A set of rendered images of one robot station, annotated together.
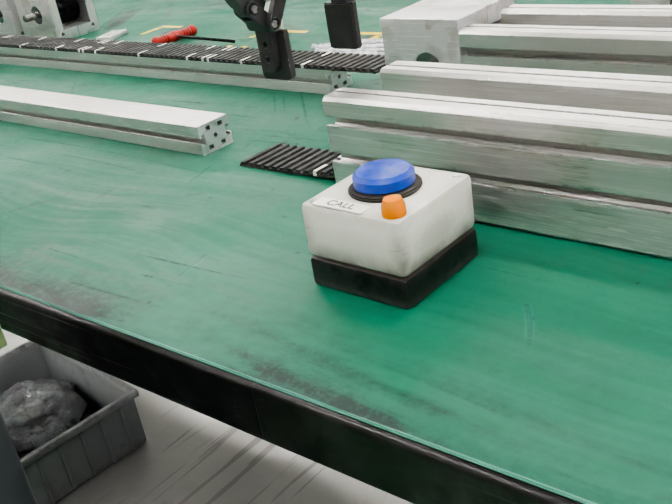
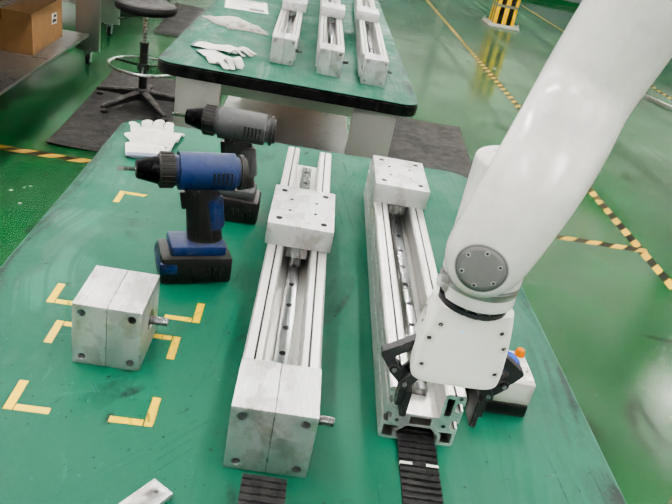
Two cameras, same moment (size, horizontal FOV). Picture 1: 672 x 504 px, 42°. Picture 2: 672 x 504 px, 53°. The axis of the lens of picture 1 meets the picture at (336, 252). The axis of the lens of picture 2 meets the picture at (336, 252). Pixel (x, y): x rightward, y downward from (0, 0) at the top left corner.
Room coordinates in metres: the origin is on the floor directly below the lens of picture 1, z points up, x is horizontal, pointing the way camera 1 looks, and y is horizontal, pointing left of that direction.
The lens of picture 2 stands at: (1.32, 0.29, 1.40)
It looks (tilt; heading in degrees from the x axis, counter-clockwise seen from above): 28 degrees down; 220
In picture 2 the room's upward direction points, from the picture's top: 12 degrees clockwise
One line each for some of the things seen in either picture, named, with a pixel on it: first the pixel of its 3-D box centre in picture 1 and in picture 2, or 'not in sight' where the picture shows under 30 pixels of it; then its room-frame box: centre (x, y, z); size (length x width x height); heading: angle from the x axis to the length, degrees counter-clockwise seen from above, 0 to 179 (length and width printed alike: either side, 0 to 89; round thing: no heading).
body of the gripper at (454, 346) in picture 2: not in sight; (462, 332); (0.74, -0.01, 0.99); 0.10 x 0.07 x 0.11; 135
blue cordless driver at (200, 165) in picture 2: not in sight; (179, 215); (0.75, -0.54, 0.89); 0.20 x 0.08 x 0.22; 155
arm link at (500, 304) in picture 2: not in sight; (475, 284); (0.74, -0.01, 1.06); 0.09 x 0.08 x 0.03; 135
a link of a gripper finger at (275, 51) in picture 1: (262, 41); (487, 398); (0.70, 0.03, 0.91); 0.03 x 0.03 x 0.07; 45
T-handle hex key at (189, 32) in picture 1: (201, 38); not in sight; (1.35, 0.14, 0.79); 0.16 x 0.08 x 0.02; 41
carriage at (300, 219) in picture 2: not in sight; (300, 224); (0.55, -0.46, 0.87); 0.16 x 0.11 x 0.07; 45
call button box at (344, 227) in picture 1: (398, 222); (492, 378); (0.53, -0.04, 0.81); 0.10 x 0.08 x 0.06; 135
